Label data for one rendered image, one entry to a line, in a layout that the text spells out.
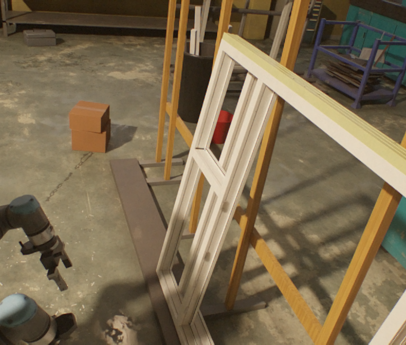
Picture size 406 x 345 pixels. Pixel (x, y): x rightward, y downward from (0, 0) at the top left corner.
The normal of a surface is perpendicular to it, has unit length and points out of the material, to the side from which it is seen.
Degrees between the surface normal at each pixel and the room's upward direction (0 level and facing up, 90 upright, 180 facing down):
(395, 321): 82
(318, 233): 0
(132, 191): 0
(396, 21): 90
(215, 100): 90
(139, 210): 0
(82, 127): 90
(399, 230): 90
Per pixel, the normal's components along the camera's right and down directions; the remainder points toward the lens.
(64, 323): -0.21, -0.66
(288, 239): 0.12, -0.85
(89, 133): 0.03, 0.52
